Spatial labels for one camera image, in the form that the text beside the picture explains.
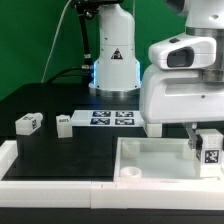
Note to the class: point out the white u-shaped fence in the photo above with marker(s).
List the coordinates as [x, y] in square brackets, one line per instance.
[206, 194]

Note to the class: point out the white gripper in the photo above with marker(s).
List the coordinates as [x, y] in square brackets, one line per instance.
[180, 97]

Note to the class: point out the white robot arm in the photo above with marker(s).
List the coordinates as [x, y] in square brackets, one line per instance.
[200, 47]

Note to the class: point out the white plate with tags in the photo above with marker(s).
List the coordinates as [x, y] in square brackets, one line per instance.
[107, 118]

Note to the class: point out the white square table top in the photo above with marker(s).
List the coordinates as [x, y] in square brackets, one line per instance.
[162, 159]

